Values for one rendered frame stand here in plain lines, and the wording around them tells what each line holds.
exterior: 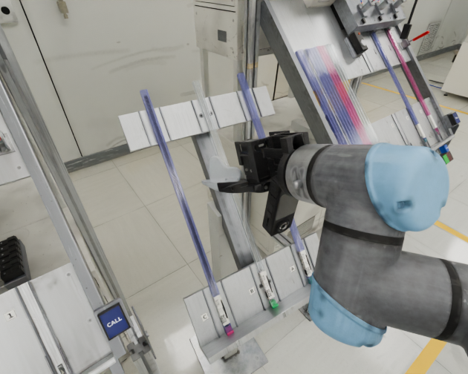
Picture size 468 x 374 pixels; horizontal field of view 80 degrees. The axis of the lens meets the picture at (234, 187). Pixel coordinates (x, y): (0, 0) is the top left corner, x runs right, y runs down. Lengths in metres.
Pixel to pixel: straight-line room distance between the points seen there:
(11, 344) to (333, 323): 0.53
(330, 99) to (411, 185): 0.78
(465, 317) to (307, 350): 1.14
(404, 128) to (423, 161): 1.02
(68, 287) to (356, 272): 0.51
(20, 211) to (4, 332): 0.65
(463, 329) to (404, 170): 0.15
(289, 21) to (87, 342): 1.05
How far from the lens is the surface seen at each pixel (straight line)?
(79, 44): 2.33
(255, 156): 0.40
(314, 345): 1.44
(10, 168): 0.66
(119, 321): 0.59
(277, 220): 0.43
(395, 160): 0.26
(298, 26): 1.12
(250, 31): 1.07
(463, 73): 4.52
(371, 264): 0.28
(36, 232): 1.11
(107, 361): 0.64
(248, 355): 1.37
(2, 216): 1.25
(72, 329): 0.64
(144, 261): 1.69
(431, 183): 0.28
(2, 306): 0.65
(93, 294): 0.62
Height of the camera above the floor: 1.29
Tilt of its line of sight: 38 degrees down
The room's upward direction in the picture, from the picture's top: straight up
